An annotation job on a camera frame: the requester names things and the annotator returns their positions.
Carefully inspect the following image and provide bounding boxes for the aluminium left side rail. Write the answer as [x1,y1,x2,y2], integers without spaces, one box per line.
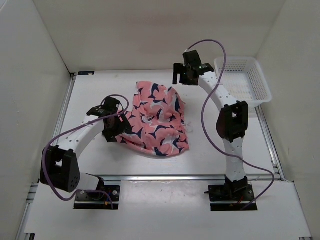
[15,73,77,240]

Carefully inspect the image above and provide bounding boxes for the aluminium front rail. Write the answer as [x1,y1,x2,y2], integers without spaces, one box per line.
[97,174,285,182]

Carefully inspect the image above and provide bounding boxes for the pink shark print shorts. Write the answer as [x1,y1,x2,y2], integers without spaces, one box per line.
[116,81,190,158]

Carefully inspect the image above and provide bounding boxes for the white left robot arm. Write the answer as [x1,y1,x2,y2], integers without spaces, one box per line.
[40,94,132,200]

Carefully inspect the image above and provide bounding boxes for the white plastic mesh basket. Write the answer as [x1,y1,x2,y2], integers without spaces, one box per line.
[214,56,272,108]

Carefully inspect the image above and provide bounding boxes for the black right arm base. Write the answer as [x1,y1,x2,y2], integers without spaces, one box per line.
[204,175,258,212]

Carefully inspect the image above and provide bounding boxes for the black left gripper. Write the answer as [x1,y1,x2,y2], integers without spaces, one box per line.
[101,110,132,143]

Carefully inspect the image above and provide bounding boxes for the aluminium rail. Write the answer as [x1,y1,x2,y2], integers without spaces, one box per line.
[15,73,77,240]
[257,104,313,240]
[97,174,285,182]

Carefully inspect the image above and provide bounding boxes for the aluminium right side rail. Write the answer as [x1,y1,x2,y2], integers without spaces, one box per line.
[257,104,313,240]

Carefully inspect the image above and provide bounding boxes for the blue corner label sticker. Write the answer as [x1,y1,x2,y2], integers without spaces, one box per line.
[77,71,95,76]

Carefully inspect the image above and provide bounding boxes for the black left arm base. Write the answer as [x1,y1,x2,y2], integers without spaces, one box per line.
[73,176,121,211]

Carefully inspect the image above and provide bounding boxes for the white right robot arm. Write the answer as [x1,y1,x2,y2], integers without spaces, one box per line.
[172,50,249,200]

